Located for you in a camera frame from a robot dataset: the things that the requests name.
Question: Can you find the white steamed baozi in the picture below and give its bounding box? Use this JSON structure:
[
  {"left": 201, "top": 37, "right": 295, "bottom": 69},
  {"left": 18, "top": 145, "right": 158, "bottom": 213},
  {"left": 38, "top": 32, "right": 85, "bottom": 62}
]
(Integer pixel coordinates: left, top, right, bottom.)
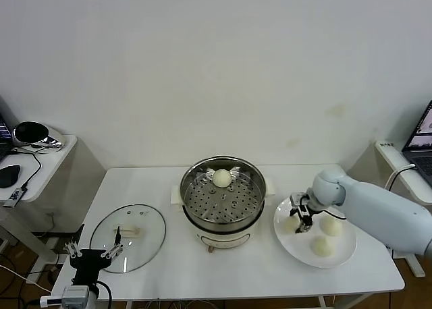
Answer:
[
  {"left": 310, "top": 236, "right": 334, "bottom": 257},
  {"left": 212, "top": 169, "right": 233, "bottom": 190},
  {"left": 319, "top": 217, "right": 342, "bottom": 237},
  {"left": 283, "top": 217, "right": 300, "bottom": 236}
]

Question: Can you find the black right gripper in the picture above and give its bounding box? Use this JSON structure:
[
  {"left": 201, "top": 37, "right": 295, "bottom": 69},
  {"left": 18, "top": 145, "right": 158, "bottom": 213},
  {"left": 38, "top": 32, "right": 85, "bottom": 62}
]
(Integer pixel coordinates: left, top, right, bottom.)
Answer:
[{"left": 294, "top": 196, "right": 315, "bottom": 235}]

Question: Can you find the silver usb hub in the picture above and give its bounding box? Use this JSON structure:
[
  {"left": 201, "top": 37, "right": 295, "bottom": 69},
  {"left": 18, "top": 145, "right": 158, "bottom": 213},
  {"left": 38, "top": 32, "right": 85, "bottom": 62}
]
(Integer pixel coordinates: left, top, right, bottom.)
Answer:
[{"left": 2, "top": 186, "right": 28, "bottom": 208}]

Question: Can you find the white laptop charger cable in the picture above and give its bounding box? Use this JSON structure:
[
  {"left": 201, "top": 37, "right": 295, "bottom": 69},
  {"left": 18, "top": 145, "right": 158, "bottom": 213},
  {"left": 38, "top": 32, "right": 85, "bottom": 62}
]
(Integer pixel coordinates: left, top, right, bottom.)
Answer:
[{"left": 379, "top": 165, "right": 416, "bottom": 207}]

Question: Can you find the round glass pot lid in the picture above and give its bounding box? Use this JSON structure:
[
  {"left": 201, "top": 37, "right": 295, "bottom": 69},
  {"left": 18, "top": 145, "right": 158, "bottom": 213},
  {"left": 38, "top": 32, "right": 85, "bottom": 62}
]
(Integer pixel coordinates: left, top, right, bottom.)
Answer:
[{"left": 89, "top": 204, "right": 167, "bottom": 274}]

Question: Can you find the thin black desk cable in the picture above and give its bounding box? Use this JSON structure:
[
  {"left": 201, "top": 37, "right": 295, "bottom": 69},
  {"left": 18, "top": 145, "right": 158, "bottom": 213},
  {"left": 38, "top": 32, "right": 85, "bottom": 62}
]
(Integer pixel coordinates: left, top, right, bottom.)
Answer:
[{"left": 9, "top": 148, "right": 43, "bottom": 190}]

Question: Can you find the grey open laptop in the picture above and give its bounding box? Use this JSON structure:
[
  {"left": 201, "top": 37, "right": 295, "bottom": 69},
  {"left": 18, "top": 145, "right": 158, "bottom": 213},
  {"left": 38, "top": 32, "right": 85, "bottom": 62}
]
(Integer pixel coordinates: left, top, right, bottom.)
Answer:
[{"left": 400, "top": 101, "right": 432, "bottom": 188}]

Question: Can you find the dark laptop with pink screen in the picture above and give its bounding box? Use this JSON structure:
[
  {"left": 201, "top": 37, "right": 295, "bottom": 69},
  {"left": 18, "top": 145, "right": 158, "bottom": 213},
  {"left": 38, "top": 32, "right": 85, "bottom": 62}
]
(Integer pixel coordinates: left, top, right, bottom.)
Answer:
[{"left": 0, "top": 94, "right": 20, "bottom": 164}]

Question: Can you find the white round plate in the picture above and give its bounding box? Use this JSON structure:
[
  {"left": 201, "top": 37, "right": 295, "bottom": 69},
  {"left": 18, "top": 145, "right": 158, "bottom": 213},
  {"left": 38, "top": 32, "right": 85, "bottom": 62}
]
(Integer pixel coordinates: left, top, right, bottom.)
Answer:
[{"left": 273, "top": 194, "right": 357, "bottom": 269}]

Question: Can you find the white side table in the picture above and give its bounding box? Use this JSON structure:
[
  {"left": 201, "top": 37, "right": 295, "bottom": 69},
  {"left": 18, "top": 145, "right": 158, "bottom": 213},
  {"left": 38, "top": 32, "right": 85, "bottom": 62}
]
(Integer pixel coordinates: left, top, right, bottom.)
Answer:
[
  {"left": 0, "top": 134, "right": 107, "bottom": 266},
  {"left": 346, "top": 140, "right": 432, "bottom": 279}
]

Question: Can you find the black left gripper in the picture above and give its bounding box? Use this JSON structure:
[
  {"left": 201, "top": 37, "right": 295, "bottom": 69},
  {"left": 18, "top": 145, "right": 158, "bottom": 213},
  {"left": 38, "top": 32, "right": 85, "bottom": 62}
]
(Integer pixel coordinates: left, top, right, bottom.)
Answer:
[{"left": 63, "top": 223, "right": 123, "bottom": 286}]

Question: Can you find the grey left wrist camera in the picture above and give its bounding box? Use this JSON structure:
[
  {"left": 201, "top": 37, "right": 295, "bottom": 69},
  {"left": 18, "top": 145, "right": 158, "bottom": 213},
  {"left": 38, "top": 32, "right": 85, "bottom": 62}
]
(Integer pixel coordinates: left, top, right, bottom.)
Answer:
[{"left": 40, "top": 286, "right": 91, "bottom": 308}]

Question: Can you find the chrome headset with black visor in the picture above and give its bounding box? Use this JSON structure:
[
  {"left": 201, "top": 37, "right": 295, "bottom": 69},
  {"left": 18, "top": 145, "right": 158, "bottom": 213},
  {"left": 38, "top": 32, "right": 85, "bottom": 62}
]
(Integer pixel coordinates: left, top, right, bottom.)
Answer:
[{"left": 12, "top": 121, "right": 65, "bottom": 152}]

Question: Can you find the stainless steel steamer basket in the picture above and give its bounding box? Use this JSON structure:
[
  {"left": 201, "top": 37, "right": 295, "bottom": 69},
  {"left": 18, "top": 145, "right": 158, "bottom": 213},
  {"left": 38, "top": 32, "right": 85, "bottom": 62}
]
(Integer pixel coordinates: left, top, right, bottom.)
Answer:
[{"left": 179, "top": 156, "right": 267, "bottom": 224}]

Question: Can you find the white floor cable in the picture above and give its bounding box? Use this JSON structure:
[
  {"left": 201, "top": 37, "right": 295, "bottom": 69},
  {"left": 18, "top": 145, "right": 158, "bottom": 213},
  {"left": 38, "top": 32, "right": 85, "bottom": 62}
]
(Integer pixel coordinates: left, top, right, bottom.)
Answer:
[{"left": 0, "top": 265, "right": 52, "bottom": 293}]

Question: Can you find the black computer mouse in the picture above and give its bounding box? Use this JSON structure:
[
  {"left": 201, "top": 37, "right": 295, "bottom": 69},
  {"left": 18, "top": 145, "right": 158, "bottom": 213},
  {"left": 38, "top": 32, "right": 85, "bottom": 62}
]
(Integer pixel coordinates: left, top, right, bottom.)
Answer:
[{"left": 0, "top": 165, "right": 22, "bottom": 189}]

